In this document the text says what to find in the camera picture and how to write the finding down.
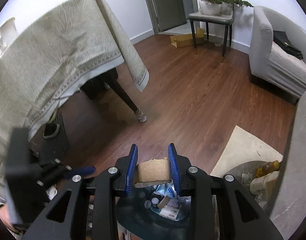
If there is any brown cardboard tape roll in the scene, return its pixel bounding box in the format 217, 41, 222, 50
134, 157, 171, 188

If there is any blue white plastic wrapper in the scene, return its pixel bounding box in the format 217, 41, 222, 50
155, 183, 177, 198

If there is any white plastic lid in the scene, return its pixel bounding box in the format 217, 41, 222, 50
151, 197, 159, 205
144, 200, 151, 209

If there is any white SD card packaging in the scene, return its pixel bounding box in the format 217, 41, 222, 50
159, 205, 182, 221

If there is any dark teal trash bin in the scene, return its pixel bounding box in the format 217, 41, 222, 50
116, 186, 190, 239

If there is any person's left hand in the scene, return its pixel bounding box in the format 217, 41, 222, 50
0, 204, 20, 234

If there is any beige floor mat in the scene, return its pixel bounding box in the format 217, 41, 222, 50
210, 126, 283, 179

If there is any white plastic bottle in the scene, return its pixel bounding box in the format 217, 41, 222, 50
250, 171, 279, 194

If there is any dark wooden table leg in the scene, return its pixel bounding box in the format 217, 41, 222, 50
103, 69, 147, 123

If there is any amber liquid bottle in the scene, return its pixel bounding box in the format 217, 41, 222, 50
256, 160, 280, 178

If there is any flat cardboard box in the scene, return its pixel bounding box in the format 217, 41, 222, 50
170, 28, 204, 48

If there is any round grey marble table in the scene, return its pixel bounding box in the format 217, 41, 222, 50
270, 92, 306, 239

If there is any beige patterned tablecloth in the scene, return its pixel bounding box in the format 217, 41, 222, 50
0, 0, 149, 185

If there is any grey armchair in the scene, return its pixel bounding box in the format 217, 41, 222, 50
249, 6, 306, 99

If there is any grey dining chair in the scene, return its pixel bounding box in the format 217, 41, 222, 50
188, 0, 234, 63

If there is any white kettle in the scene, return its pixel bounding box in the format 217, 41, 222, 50
0, 17, 18, 52

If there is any grey door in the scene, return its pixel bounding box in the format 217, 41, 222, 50
145, 0, 198, 34

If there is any potted green plant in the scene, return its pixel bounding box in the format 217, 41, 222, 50
199, 0, 253, 16

